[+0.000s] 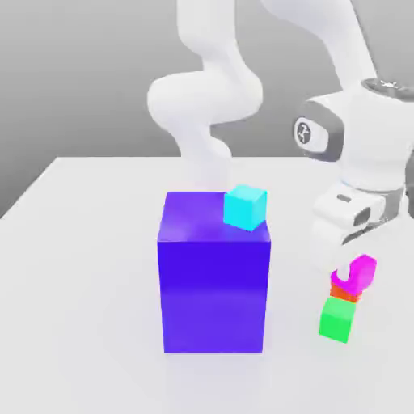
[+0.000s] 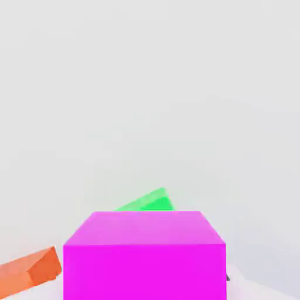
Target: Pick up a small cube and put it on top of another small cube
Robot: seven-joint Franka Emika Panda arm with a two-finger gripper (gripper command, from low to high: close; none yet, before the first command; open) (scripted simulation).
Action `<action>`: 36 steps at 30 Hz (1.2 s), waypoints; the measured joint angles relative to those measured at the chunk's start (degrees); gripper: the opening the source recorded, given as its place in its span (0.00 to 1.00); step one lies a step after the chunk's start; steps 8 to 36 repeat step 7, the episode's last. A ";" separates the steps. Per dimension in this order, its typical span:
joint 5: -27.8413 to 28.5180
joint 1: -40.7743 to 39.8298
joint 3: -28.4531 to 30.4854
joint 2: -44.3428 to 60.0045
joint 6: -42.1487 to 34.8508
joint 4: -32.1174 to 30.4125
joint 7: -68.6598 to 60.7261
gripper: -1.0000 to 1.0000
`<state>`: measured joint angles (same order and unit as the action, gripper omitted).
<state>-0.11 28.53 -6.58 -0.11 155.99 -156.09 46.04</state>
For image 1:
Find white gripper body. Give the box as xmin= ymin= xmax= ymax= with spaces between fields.
xmin=308 ymin=218 xmax=387 ymax=273

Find small magenta cube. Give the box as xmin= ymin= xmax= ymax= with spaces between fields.
xmin=329 ymin=253 xmax=378 ymax=293

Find small orange cube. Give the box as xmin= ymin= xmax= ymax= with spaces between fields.
xmin=329 ymin=283 xmax=363 ymax=304

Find small green cube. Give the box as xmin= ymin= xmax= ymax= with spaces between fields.
xmin=318 ymin=296 xmax=357 ymax=344

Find small cyan cube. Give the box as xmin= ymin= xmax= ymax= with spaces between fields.
xmin=222 ymin=184 xmax=268 ymax=233

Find large blue box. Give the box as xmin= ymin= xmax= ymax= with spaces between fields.
xmin=156 ymin=191 xmax=272 ymax=354

